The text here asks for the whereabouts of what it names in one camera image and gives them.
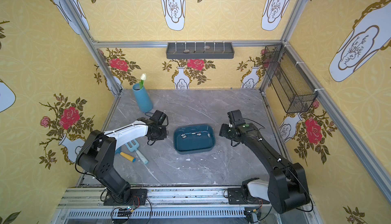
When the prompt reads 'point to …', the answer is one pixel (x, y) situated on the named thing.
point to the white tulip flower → (143, 77)
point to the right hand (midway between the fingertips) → (221, 132)
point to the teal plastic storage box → (195, 138)
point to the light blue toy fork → (134, 148)
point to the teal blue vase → (144, 102)
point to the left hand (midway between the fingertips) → (162, 136)
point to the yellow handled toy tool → (132, 159)
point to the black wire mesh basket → (295, 92)
